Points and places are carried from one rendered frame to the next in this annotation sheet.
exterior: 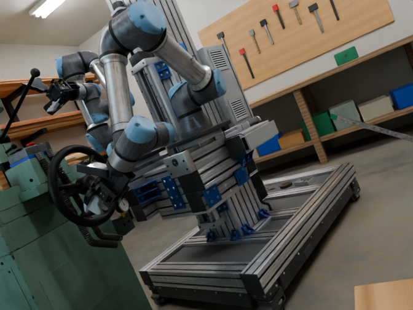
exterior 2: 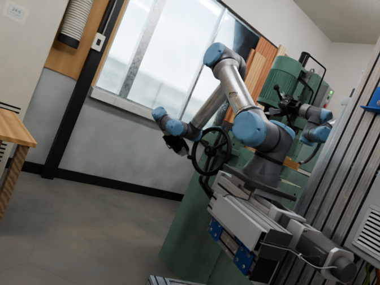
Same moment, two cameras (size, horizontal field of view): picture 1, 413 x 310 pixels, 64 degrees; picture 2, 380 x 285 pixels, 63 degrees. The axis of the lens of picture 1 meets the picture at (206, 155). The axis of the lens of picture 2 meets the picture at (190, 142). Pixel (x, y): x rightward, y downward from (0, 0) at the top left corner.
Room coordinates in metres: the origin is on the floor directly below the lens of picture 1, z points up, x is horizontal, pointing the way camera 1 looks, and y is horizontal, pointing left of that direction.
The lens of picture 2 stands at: (1.65, -1.25, 0.93)
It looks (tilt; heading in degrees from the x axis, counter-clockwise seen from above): 4 degrees down; 112
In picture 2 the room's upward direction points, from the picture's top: 23 degrees clockwise
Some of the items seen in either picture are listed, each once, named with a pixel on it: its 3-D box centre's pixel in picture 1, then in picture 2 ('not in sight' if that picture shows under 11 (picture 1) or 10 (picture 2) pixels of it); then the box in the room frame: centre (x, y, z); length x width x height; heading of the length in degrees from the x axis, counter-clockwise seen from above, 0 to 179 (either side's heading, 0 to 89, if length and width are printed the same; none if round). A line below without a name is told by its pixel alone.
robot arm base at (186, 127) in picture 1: (193, 122); (264, 168); (1.49, -0.01, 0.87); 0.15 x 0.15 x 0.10
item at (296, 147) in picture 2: not in sight; (292, 147); (1.48, 0.83, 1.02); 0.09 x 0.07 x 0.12; 155
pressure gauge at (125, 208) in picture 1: (121, 207); not in sight; (1.41, 0.43, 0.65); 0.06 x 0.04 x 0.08; 155
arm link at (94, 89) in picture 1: (88, 91); (319, 116); (1.57, 0.39, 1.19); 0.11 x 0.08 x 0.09; 155
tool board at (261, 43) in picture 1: (283, 27); not in sight; (3.78, -1.37, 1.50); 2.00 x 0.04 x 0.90; 61
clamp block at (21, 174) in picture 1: (39, 171); (230, 138); (1.16, 0.56, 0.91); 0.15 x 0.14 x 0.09; 155
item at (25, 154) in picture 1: (31, 152); (235, 128); (1.16, 0.56, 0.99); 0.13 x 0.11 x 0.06; 155
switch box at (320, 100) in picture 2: not in sight; (322, 99); (1.52, 0.96, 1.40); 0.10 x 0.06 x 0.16; 65
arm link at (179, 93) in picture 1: (184, 97); (275, 140); (1.48, -0.01, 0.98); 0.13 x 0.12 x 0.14; 62
